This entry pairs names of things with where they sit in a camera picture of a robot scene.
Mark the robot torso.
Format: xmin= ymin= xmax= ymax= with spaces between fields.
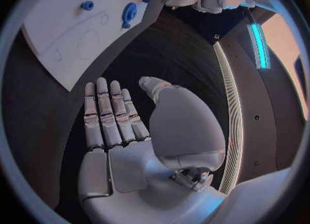
xmin=212 ymin=6 xmax=309 ymax=195

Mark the white task board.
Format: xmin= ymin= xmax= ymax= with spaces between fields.
xmin=21 ymin=0 xmax=157 ymax=93

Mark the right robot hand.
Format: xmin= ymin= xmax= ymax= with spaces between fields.
xmin=76 ymin=76 xmax=228 ymax=224

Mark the blue short cylinder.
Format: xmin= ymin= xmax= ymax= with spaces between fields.
xmin=80 ymin=0 xmax=95 ymax=12

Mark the blue gear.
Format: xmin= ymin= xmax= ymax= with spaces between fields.
xmin=122 ymin=2 xmax=139 ymax=23

